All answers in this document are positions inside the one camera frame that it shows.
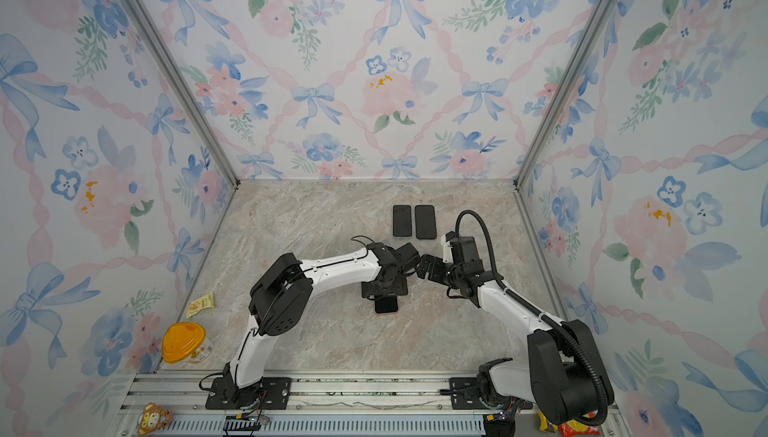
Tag black phone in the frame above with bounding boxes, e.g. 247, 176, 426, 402
414, 205, 437, 240
392, 205, 413, 238
374, 296, 399, 315

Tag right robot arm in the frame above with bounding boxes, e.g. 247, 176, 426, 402
417, 232, 615, 427

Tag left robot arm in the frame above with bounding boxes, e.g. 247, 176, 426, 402
206, 242, 420, 409

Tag yellow toy figure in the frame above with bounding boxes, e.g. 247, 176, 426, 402
537, 410, 557, 433

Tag red snack packet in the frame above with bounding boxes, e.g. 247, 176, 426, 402
558, 420, 601, 437

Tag yellow snack packet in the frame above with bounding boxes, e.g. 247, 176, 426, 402
185, 293, 215, 319

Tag monkey plush toy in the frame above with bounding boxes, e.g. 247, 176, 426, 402
136, 403, 173, 436

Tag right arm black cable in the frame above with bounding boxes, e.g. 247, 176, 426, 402
454, 209, 611, 427

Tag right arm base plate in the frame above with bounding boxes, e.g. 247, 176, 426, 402
448, 376, 534, 411

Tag aluminium rail frame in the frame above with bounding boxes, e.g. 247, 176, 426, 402
107, 370, 631, 437

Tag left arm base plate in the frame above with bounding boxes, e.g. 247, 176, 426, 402
205, 377, 293, 410

